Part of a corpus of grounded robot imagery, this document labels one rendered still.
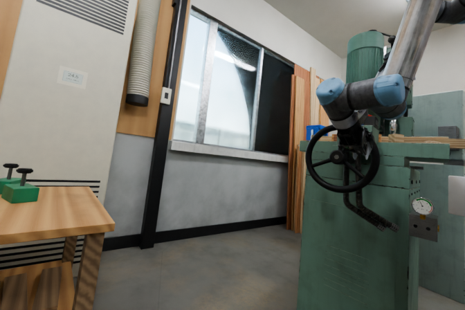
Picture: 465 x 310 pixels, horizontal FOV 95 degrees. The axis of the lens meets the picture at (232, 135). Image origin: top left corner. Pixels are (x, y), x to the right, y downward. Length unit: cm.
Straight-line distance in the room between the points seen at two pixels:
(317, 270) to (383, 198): 47
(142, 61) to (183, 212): 130
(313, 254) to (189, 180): 120
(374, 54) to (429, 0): 60
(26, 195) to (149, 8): 144
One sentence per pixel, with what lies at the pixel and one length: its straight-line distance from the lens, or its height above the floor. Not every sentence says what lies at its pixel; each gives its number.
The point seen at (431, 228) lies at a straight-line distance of 111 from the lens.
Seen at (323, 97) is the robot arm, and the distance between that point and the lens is 64.
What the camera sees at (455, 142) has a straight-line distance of 130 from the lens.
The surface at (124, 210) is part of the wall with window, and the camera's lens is 191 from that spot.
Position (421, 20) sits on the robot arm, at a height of 118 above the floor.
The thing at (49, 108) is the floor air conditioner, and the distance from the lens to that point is 152.
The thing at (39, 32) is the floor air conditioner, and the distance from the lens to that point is 162.
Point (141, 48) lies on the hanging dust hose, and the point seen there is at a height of 148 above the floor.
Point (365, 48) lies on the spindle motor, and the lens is 141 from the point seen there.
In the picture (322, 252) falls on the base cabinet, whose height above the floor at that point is 35.
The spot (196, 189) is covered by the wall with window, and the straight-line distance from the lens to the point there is 209.
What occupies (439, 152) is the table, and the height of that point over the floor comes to 86.
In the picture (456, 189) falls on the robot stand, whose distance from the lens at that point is 74.
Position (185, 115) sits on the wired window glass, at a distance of 208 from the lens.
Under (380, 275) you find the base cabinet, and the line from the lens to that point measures 121.
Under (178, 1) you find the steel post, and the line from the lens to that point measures 223.
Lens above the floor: 76
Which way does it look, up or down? 6 degrees up
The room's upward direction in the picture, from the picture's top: 6 degrees clockwise
